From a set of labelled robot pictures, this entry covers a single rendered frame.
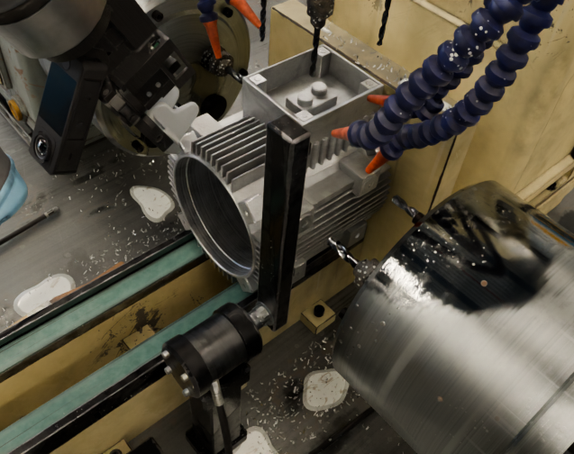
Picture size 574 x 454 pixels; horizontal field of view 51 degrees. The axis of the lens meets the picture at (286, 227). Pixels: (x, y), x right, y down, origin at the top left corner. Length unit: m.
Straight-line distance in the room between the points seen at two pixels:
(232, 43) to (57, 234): 0.40
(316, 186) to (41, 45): 0.32
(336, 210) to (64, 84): 0.32
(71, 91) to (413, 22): 0.44
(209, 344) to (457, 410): 0.22
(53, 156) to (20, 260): 0.43
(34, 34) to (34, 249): 0.54
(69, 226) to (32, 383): 0.31
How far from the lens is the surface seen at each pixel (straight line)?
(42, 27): 0.49
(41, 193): 1.07
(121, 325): 0.79
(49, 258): 0.98
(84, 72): 0.54
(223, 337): 0.58
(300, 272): 0.71
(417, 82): 0.43
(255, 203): 0.61
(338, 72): 0.74
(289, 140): 0.44
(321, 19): 0.57
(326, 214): 0.69
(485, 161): 0.82
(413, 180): 0.73
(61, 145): 0.57
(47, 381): 0.80
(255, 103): 0.68
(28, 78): 1.02
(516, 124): 0.77
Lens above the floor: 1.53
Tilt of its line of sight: 48 degrees down
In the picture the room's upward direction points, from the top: 6 degrees clockwise
